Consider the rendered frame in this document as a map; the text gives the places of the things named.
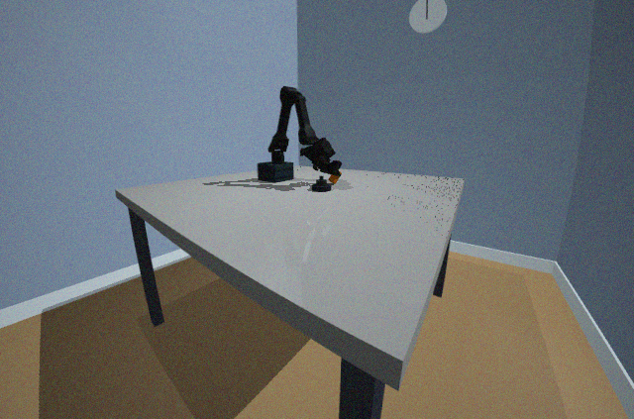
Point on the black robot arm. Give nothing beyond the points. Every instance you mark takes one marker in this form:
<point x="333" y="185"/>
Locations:
<point x="306" y="134"/>

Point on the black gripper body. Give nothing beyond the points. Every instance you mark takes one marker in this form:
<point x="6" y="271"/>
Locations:
<point x="321" y="163"/>

